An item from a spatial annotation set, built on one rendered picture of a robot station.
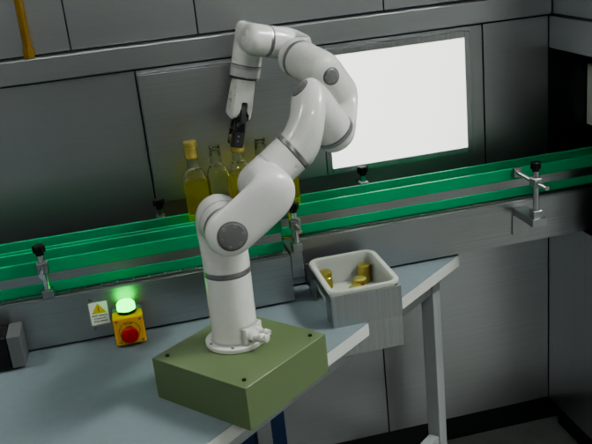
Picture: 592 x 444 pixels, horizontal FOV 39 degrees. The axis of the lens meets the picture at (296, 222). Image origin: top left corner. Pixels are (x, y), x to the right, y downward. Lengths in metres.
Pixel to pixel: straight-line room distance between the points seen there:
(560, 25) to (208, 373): 1.39
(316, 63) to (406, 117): 0.64
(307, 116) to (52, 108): 0.82
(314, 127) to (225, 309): 0.40
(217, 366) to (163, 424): 0.15
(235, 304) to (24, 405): 0.51
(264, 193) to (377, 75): 0.84
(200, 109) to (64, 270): 0.54
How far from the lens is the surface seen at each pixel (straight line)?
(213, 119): 2.23
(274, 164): 1.63
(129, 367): 1.94
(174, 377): 1.73
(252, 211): 1.56
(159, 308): 2.08
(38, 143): 2.26
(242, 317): 1.71
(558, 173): 2.42
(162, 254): 2.05
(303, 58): 1.81
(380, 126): 2.35
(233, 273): 1.67
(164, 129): 2.22
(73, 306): 2.07
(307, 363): 1.74
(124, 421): 1.75
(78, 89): 2.23
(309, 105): 1.65
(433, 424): 2.55
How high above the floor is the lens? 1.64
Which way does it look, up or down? 19 degrees down
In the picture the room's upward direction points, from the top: 6 degrees counter-clockwise
